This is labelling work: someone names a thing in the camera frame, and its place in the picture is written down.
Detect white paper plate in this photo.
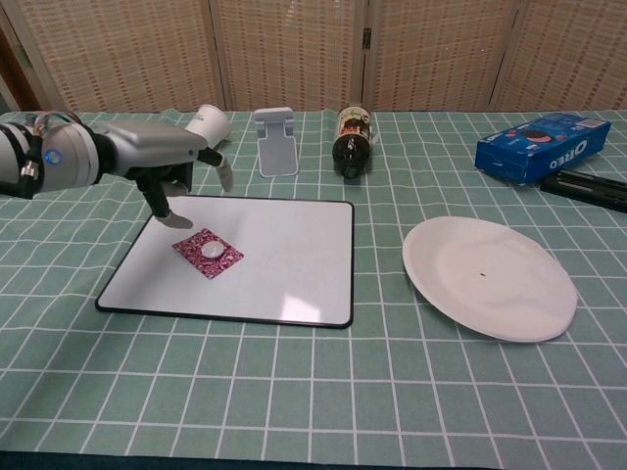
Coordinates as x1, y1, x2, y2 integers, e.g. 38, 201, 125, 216
402, 214, 579, 344

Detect grey phone stand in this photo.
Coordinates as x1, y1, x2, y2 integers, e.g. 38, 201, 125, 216
253, 106, 301, 178

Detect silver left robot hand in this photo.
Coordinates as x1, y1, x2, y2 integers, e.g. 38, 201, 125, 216
96, 121, 236, 231

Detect bamboo folding screen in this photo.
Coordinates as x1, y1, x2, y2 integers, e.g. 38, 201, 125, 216
0, 0, 627, 114

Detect white board with black rim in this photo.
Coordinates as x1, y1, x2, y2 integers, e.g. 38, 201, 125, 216
94, 194, 356, 329

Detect black folding laptop stand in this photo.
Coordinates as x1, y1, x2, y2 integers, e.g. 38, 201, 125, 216
540, 168, 627, 214

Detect green grid tablecloth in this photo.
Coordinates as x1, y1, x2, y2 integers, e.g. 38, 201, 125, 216
0, 110, 627, 464

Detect blue Oreo cookie box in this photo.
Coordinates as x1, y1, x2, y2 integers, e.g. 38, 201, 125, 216
473, 112, 613, 187

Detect dark labelled drink bottle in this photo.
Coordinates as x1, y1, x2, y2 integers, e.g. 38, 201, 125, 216
331, 105, 378, 181

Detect pink patterned paper square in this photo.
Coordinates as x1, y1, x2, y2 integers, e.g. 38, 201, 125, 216
170, 227, 245, 281

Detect white blue-striped paper cup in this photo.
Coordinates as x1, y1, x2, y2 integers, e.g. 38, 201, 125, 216
183, 103, 232, 151

